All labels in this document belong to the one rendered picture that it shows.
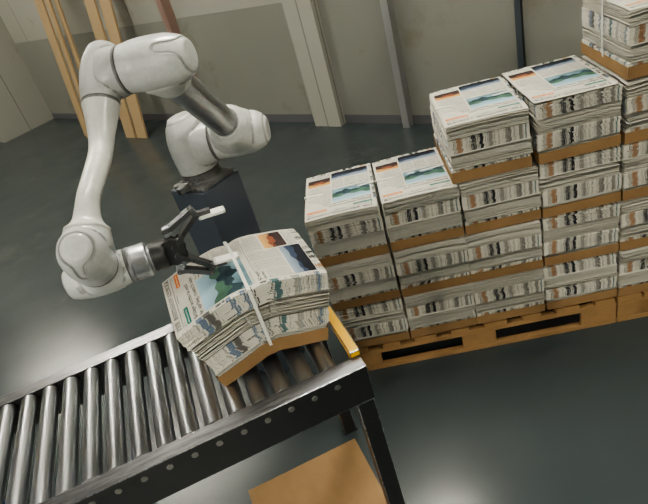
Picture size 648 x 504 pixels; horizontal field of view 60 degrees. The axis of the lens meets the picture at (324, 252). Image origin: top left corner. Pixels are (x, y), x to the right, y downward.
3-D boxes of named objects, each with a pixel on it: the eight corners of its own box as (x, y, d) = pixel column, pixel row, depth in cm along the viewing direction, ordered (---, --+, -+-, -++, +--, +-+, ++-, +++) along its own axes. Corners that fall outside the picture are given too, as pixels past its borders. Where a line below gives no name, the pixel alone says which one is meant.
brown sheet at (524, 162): (434, 144, 236) (432, 134, 233) (503, 127, 232) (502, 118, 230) (452, 184, 204) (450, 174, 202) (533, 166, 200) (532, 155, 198)
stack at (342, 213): (347, 320, 287) (304, 176, 243) (581, 271, 273) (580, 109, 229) (352, 375, 255) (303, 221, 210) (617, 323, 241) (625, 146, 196)
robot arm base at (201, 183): (165, 194, 221) (160, 182, 218) (204, 167, 234) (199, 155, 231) (196, 199, 210) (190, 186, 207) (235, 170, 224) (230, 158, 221)
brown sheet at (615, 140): (505, 127, 232) (504, 117, 229) (576, 109, 229) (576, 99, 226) (538, 165, 200) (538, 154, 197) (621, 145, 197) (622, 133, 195)
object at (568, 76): (500, 75, 220) (500, 72, 219) (574, 56, 217) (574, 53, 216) (533, 106, 188) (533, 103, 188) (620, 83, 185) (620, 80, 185)
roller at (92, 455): (103, 373, 179) (96, 362, 176) (106, 491, 140) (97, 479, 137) (88, 380, 178) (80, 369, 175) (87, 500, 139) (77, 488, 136)
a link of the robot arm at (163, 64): (220, 126, 222) (273, 114, 218) (225, 165, 220) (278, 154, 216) (105, 30, 148) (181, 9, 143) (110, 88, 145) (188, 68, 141)
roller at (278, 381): (238, 299, 184) (238, 312, 186) (278, 392, 145) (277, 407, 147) (253, 297, 185) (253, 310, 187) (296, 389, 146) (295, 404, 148)
